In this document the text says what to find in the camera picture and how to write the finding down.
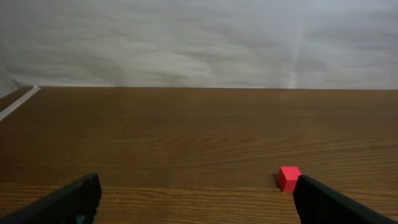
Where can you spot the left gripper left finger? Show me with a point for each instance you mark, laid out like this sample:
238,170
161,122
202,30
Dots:
71,202

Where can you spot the red cube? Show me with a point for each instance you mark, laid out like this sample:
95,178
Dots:
287,177

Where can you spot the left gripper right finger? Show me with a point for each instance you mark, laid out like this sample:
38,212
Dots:
323,205

